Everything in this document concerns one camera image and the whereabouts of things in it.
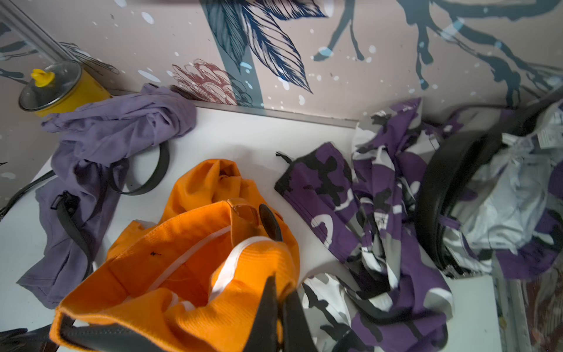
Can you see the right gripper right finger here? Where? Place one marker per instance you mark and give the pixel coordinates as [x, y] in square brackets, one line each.
[296, 333]

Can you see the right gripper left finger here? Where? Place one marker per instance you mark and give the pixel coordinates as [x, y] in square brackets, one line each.
[263, 336]

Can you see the orange trousers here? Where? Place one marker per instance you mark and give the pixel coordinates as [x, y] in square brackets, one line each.
[195, 280]

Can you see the purple camouflage trousers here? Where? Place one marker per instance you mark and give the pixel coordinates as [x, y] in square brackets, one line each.
[507, 223]

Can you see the lavender purple trousers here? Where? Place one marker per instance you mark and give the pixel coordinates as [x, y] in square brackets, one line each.
[96, 143]

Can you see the black leather belt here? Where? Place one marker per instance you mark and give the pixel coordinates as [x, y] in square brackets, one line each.
[156, 177]

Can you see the yellow pot with lid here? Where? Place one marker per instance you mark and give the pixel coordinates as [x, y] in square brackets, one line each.
[59, 88]

